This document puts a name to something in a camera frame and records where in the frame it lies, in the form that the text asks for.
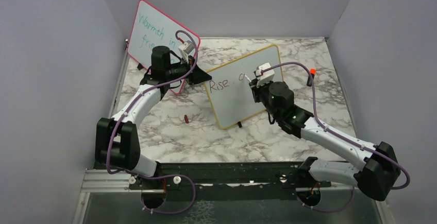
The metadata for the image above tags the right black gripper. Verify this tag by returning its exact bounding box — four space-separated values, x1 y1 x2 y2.
250 76 280 119

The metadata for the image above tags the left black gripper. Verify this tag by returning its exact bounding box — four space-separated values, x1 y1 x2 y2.
166 56 212 85

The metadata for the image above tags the yellow framed whiteboard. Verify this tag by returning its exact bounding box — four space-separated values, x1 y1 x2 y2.
204 44 281 129

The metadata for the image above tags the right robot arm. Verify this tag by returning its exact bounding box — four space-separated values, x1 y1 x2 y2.
249 79 401 201

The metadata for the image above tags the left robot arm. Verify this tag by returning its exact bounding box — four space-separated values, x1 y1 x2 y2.
95 41 212 188

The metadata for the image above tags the pink framed whiteboard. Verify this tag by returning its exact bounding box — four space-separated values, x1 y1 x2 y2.
127 0 201 96

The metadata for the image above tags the orange capped black marker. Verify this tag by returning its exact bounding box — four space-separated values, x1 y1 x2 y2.
306 68 316 87

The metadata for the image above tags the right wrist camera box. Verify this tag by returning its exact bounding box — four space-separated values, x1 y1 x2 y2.
254 62 275 88

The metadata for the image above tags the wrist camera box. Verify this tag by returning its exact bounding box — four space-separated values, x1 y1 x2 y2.
178 41 195 63
254 62 275 88

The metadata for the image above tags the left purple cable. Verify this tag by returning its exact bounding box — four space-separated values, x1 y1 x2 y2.
105 30 199 216

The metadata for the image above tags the purple cable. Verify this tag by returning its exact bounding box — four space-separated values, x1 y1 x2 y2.
105 30 199 216
259 61 410 213

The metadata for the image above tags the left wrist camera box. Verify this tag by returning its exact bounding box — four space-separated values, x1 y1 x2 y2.
178 41 195 63

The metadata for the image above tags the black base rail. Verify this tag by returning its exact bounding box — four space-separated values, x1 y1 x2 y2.
124 162 331 201

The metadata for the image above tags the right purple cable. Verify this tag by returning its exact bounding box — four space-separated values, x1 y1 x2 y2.
259 61 410 213

